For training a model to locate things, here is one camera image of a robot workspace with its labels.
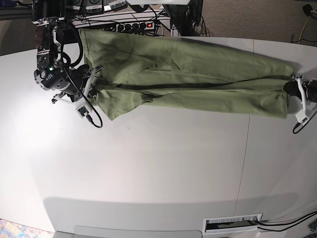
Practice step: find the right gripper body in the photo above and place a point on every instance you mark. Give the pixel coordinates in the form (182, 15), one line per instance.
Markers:
(75, 82)

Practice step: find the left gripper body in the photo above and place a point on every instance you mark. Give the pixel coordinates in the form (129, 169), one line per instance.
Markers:
(291, 88)

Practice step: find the green T-shirt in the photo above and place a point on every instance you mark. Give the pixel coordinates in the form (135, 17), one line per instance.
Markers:
(159, 71)

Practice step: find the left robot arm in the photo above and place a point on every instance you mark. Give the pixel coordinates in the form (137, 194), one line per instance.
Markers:
(310, 89)

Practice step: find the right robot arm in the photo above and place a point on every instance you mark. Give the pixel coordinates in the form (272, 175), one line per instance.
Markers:
(55, 70)

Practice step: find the white power strip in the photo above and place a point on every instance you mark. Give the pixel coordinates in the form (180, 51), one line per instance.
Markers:
(135, 26)

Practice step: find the black monitor stand post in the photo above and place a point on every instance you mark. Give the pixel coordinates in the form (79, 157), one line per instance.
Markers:
(183, 18)

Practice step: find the table cable grommet box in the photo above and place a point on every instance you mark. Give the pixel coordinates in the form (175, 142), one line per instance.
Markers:
(235, 224)

